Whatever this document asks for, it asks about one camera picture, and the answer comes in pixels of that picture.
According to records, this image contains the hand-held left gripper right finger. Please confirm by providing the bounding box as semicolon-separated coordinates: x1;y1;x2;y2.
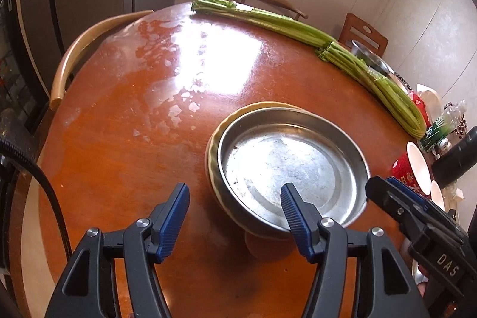
279;182;420;318

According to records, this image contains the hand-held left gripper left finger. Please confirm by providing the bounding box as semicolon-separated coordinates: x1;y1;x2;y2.
44;183;191;318

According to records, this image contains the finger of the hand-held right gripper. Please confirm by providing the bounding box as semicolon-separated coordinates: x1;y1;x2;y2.
364;176;460;249
386;176;469;241

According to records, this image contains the red paper bowl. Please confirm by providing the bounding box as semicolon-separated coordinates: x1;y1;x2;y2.
430;179;447;211
392;141;433;200

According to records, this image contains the large steel bowl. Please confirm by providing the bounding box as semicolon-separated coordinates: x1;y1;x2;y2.
411;255;430;284

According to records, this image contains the yellow shell-shaped plate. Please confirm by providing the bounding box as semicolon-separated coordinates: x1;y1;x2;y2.
204;101;312;240

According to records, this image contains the round steel pan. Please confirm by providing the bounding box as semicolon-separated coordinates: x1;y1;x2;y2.
217;107;371;231

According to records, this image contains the black thermos flask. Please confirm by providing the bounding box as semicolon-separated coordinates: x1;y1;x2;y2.
431;126;477;189

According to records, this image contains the small metal can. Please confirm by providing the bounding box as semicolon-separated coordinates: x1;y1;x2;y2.
433;137;451;156

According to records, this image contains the clear bottle with green liquid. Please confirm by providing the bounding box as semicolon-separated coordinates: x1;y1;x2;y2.
420;99;467;152

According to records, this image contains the red tissue pack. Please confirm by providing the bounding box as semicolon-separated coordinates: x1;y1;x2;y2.
407;91;429;119

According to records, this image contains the white plastic bag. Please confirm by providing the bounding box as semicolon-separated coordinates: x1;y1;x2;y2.
415;84;444;128

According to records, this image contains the thick celery bundle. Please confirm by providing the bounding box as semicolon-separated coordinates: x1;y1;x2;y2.
316;41;427;140

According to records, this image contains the small steel bowl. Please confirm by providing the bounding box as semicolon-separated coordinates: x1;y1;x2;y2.
350;40;396;77

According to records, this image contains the thin celery bundle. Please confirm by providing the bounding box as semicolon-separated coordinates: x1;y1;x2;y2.
191;0;338;47

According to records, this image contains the black cable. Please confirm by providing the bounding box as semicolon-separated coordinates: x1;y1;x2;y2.
0;137;72;266

